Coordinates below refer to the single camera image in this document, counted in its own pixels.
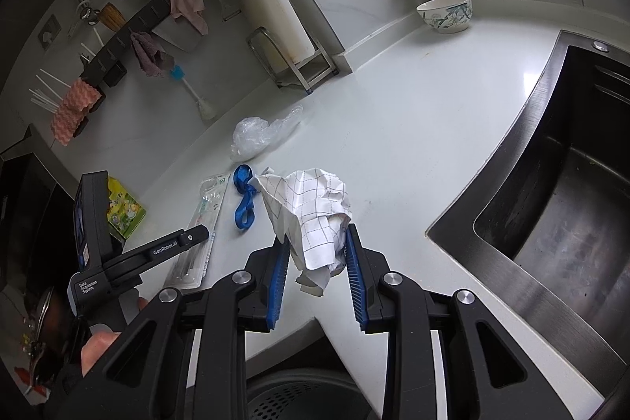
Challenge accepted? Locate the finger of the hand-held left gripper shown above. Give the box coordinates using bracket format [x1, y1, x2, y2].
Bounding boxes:
[103, 224, 210, 283]

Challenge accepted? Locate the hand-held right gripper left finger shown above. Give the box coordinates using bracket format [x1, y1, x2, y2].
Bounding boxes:
[49, 235, 292, 420]

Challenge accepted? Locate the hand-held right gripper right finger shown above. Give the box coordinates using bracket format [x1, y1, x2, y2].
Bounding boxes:
[343, 223, 606, 420]

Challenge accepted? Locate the checked paper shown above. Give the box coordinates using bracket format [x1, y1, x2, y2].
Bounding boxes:
[253, 168, 354, 295]

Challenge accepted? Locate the grey perforated waste basket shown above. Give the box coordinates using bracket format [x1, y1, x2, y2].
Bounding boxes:
[246, 366, 385, 420]

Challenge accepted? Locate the person's left hand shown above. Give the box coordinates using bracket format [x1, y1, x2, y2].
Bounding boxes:
[80, 296, 150, 376]

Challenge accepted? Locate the green snack packet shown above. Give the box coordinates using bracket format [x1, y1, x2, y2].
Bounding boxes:
[107, 176, 147, 240]

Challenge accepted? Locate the clear blister pack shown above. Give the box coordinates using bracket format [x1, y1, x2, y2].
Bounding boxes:
[170, 173, 231, 289]

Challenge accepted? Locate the black gas stove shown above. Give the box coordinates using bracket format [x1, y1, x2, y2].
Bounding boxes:
[0, 125, 82, 283]

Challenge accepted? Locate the blue ribbon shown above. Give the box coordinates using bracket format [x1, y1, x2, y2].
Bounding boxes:
[233, 164, 261, 231]

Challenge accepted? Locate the pink wavy dishcloth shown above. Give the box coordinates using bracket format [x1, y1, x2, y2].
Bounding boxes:
[52, 79, 102, 148]

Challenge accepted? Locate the bundle of white sticks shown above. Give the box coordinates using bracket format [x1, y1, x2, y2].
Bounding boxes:
[28, 68, 74, 113]

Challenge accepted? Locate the crumpled clear plastic bag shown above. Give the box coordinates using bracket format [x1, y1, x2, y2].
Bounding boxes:
[231, 105, 304, 161]

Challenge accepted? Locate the blue bottle brush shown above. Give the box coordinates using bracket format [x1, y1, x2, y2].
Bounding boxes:
[169, 65, 217, 122]

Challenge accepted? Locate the mauve hanging cloth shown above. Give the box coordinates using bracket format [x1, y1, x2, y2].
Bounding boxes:
[130, 31, 170, 80]

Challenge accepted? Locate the hanging metal plate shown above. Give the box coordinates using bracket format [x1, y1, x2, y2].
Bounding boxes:
[150, 14, 202, 53]

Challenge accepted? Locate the bamboo pot brush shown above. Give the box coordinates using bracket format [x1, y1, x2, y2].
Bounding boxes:
[101, 3, 126, 30]

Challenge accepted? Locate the metal board rack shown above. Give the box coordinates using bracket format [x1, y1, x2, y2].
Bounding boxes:
[246, 26, 339, 95]

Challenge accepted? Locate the dark steel sink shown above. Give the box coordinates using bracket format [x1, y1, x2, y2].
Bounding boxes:
[426, 30, 630, 401]

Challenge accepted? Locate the pink hanging cloth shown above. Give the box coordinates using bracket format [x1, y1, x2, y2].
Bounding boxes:
[170, 0, 209, 34]

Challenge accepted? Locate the white patterned bowl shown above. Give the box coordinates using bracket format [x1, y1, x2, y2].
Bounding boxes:
[416, 0, 474, 34]

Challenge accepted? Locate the grey wall outlet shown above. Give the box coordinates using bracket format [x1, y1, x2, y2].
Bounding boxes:
[38, 17, 62, 52]

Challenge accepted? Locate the black wall hook rail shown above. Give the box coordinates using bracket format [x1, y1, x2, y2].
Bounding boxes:
[79, 0, 220, 106]

